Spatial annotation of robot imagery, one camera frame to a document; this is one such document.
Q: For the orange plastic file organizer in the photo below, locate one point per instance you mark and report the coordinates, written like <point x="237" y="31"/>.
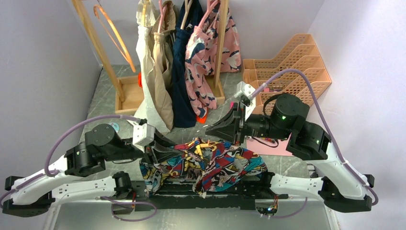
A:
<point x="299" y="53"/>

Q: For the pink floral hanging garment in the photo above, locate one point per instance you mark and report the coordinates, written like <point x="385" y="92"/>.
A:
<point x="200" y="56"/>

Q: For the wooden clothes rack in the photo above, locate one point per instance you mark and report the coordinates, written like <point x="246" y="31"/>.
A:
<point x="128" y="94"/>

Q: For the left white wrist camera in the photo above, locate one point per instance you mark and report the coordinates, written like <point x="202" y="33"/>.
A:
<point x="143" y="134"/>

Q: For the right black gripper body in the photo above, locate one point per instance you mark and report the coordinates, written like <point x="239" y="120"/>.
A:
<point x="238" y="129"/>

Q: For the beige hanging garment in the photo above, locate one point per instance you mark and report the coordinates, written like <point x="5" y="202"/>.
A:
<point x="163" y="35"/>

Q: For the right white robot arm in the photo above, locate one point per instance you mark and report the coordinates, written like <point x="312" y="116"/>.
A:
<point x="338" y="188"/>

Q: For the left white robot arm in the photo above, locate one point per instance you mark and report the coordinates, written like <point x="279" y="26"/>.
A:
<point x="34" y="195"/>

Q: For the comic print shorts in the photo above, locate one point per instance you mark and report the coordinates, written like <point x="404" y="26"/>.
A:
<point x="211" y="171"/>

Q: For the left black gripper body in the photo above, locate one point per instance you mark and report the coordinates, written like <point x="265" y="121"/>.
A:
<point x="152" y="152"/>

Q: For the blue toothbrush package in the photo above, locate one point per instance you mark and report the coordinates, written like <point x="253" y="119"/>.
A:
<point x="115" y="126"/>

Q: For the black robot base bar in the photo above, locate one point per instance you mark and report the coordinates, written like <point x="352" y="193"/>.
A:
<point x="177" y="195"/>

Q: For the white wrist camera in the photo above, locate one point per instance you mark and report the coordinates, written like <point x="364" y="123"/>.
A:
<point x="243" y="94"/>
<point x="143" y="134"/>

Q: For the orange cloth on table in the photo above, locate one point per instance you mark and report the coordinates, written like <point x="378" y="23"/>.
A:
<point x="201" y="120"/>

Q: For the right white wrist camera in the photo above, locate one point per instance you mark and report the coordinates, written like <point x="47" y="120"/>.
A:
<point x="243" y="94"/>

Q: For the orange hanger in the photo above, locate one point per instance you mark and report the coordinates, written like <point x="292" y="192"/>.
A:
<point x="113" y="34"/>
<point x="208" y="146"/>

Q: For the navy hanging garment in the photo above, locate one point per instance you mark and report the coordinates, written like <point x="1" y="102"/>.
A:
<point x="190" y="15"/>

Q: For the white hanging garment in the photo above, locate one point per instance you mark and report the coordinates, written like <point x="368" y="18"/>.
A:
<point x="146" y="17"/>

